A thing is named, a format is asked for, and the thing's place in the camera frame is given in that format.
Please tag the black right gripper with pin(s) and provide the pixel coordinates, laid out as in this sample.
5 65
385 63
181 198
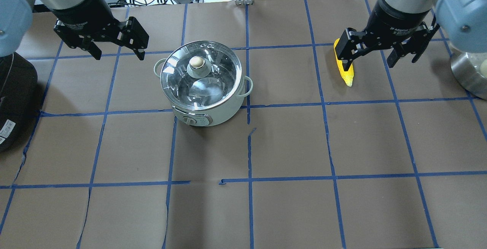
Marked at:
395 22

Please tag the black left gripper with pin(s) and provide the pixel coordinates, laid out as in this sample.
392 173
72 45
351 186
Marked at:
85 14

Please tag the yellow corn cob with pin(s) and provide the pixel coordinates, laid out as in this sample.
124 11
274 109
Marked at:
348 75

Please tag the glass pot lid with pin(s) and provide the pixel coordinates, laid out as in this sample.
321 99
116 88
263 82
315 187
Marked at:
201 75

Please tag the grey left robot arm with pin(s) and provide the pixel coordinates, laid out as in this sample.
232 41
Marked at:
16 19

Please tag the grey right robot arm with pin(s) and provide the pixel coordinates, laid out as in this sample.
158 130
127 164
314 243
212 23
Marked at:
463 20

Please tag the pale green electric pot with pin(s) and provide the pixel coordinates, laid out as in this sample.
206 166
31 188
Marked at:
213 116

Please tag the steel bowl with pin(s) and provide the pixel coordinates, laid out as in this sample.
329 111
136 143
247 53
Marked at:
470 71

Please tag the black rice cooker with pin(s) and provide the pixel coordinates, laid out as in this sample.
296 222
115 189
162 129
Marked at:
18 79

